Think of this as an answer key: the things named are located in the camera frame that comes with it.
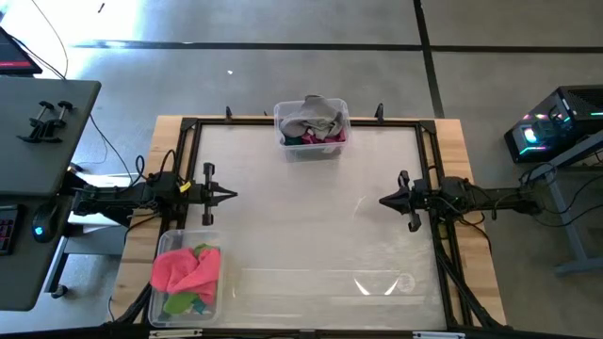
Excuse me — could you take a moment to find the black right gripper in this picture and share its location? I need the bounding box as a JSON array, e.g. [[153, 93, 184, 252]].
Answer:
[[379, 169, 442, 234]]

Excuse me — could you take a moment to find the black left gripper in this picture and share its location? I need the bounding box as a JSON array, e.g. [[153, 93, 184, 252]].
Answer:
[[187, 162, 239, 227]]

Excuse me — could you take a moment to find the pink towel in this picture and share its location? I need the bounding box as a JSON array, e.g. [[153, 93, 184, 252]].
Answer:
[[150, 247, 222, 306]]

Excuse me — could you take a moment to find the magenta towel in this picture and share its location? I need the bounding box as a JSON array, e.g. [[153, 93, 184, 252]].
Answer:
[[301, 130, 348, 145]]

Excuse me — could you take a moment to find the grey towel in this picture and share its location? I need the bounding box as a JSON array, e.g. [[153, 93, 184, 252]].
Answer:
[[278, 94, 345, 140]]

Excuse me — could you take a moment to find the clear plastic bin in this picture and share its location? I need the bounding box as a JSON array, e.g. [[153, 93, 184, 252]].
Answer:
[[147, 229, 225, 329], [273, 97, 352, 163]]

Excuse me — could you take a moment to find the glossy white table mat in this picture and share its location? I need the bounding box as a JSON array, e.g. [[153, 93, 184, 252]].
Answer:
[[195, 124, 448, 331]]

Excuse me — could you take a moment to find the white box with blue marks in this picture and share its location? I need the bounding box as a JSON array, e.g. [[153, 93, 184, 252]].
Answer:
[[68, 173, 138, 227]]

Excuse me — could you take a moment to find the black lit computer case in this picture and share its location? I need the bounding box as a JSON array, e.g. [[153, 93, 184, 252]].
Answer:
[[503, 84, 603, 165]]

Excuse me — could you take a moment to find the grey metal stand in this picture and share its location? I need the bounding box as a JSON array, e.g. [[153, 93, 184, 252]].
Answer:
[[548, 131, 603, 277]]

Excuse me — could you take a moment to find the black computer mouse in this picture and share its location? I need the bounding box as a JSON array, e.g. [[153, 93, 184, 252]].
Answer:
[[31, 202, 60, 245]]

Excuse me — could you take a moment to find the black screw clamp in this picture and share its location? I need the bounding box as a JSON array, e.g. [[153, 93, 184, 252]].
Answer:
[[16, 100, 56, 145], [28, 99, 76, 142]]

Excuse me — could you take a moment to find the grey desk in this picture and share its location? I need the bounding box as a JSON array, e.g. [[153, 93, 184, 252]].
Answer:
[[0, 77, 103, 312]]

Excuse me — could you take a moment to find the black keyboard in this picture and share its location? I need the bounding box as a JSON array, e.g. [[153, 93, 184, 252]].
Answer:
[[0, 204, 20, 258]]

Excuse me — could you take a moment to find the black computer monitor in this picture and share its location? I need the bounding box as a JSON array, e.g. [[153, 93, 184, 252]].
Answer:
[[0, 25, 43, 76]]

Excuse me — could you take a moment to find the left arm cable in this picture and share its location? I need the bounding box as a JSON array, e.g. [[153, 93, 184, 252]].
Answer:
[[134, 149, 178, 183]]

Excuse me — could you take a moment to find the black table frame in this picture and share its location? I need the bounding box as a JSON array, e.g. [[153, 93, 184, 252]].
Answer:
[[107, 115, 508, 338]]

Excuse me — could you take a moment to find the black floor cable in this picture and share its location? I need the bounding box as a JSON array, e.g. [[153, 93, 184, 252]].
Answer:
[[89, 115, 145, 187]]

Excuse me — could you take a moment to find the silver bracket plate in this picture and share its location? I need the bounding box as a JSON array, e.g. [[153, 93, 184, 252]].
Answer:
[[413, 331, 465, 339], [149, 329, 204, 339]]

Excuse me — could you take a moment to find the thin floor cable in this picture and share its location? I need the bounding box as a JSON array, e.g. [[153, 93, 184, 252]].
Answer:
[[30, 0, 70, 79]]

